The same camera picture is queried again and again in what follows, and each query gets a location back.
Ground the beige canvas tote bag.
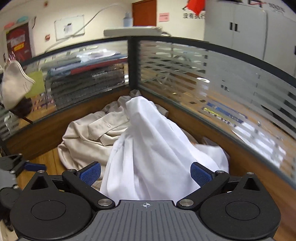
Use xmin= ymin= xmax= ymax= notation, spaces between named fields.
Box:
xmin=1 ymin=60 xmax=35 ymax=110

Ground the beige satin shirt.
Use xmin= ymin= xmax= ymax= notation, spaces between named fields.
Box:
xmin=57 ymin=89 xmax=170 ymax=191

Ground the grey metal cabinet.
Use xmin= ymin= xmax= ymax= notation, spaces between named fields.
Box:
xmin=204 ymin=1 xmax=295 ymax=76

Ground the white dress shirt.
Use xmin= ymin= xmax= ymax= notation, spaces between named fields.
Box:
xmin=100 ymin=96 xmax=229 ymax=203

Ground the glass desk partition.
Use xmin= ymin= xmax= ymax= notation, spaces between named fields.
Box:
xmin=1 ymin=36 xmax=295 ymax=185

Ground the brown wooden door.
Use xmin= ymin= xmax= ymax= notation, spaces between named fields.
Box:
xmin=132 ymin=0 xmax=157 ymax=26

